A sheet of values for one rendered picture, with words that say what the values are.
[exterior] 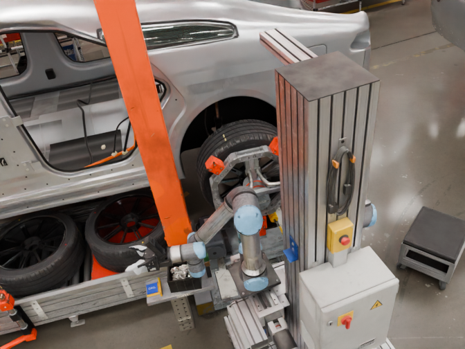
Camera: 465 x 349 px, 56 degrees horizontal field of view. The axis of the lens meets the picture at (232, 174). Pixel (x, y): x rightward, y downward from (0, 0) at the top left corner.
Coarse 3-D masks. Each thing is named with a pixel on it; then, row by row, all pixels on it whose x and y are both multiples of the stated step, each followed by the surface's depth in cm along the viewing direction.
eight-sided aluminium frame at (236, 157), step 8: (240, 152) 265; (248, 152) 266; (256, 152) 263; (264, 152) 263; (272, 152) 265; (232, 160) 262; (240, 160) 263; (224, 168) 264; (216, 176) 268; (224, 176) 268; (216, 184) 270; (216, 192) 274; (216, 200) 278; (272, 200) 298; (280, 200) 292; (216, 208) 283; (264, 208) 300; (272, 208) 295; (232, 216) 291
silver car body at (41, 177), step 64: (0, 0) 245; (64, 0) 248; (192, 0) 256; (256, 0) 420; (64, 64) 417; (192, 64) 260; (256, 64) 269; (0, 128) 260; (64, 128) 352; (128, 128) 304; (0, 192) 286; (64, 192) 294
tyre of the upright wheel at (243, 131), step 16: (224, 128) 279; (240, 128) 274; (256, 128) 274; (272, 128) 283; (208, 144) 279; (224, 144) 268; (240, 144) 266; (256, 144) 269; (224, 160) 271; (208, 176) 276; (208, 192) 284
